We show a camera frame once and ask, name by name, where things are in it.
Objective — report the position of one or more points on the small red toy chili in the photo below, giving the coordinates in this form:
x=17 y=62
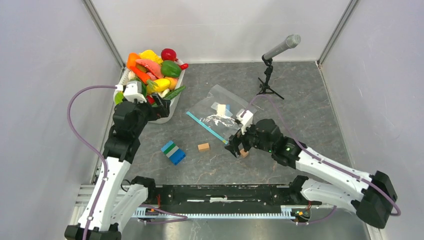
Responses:
x=184 y=66

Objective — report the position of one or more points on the small wooden cube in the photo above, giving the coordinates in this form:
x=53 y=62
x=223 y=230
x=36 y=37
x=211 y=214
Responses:
x=243 y=153

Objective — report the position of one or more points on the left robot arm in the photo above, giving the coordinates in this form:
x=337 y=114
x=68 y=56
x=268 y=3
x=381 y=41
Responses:
x=105 y=218

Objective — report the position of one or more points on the blue green white brick stack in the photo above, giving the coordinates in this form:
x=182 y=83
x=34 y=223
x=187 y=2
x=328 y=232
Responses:
x=173 y=152

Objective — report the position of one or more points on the orange toy pepper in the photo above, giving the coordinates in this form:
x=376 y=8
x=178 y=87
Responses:
x=131 y=61

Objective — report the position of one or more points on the grey microphone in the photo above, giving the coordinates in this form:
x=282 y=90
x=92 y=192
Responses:
x=290 y=42

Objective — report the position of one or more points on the long wooden block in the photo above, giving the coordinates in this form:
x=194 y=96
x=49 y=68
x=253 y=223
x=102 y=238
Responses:
x=203 y=147

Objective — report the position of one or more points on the black tripod mic stand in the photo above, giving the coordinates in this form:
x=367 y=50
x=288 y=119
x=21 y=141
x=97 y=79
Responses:
x=265 y=88

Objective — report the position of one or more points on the red toy tomato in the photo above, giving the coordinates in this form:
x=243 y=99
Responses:
x=150 y=99

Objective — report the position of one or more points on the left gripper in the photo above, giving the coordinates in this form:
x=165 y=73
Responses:
x=158 y=111

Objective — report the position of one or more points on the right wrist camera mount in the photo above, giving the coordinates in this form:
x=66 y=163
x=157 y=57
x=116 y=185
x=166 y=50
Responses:
x=244 y=118

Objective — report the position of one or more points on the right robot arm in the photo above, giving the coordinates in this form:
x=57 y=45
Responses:
x=372 y=197

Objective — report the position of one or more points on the green toy bell pepper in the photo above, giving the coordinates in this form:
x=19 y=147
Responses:
x=170 y=69

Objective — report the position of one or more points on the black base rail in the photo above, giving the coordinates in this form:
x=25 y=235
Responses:
x=226 y=198

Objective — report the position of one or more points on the pink toy watermelon slice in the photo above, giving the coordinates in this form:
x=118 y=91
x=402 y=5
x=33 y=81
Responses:
x=151 y=66

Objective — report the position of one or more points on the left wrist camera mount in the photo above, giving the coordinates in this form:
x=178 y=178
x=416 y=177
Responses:
x=134 y=91

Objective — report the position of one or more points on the white plastic basket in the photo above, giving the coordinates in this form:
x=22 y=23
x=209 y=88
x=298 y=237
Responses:
x=131 y=88

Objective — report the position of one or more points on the green toy cucumber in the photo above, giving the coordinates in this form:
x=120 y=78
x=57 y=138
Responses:
x=175 y=93

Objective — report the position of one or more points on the clear zip top bag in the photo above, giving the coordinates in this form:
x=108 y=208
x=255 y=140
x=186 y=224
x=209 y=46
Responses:
x=221 y=127

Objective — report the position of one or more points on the red toy apple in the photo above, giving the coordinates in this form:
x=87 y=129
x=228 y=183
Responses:
x=168 y=54

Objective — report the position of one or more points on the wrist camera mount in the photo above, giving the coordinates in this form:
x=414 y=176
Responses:
x=244 y=118
x=134 y=91

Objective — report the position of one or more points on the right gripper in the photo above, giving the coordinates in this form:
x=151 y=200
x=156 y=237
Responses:
x=234 y=140

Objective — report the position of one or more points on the orange toy carrot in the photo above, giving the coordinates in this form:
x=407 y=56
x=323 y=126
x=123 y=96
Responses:
x=144 y=77

